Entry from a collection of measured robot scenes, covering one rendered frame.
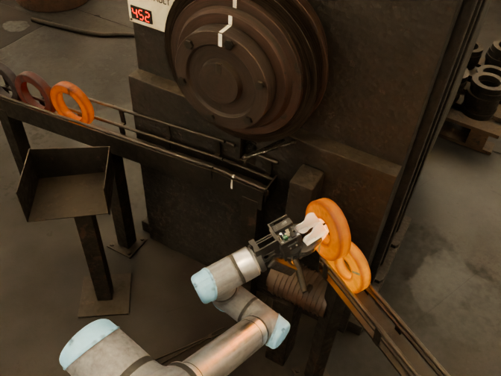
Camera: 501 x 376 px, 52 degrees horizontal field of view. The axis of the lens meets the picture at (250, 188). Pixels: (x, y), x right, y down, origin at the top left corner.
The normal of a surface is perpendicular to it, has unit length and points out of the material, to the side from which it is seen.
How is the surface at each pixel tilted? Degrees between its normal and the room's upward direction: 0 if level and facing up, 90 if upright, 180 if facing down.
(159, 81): 0
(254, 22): 33
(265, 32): 41
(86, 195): 5
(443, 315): 0
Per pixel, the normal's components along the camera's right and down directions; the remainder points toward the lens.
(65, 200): -0.04, -0.70
